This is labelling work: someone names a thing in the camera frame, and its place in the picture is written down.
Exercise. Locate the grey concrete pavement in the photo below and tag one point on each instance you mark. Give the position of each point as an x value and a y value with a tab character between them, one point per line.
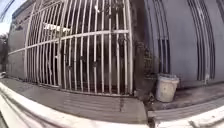
83	103

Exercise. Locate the tree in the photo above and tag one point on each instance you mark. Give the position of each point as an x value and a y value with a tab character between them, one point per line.
3	50

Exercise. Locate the pale concrete kerb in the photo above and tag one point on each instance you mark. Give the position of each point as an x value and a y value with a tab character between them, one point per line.
206	119

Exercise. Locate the white bucket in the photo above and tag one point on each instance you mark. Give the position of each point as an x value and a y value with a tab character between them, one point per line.
166	88

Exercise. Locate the grey building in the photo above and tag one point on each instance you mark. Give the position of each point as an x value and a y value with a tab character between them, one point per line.
183	40

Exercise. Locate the white metal bar gate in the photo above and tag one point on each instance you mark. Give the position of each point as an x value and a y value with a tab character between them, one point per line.
100	33

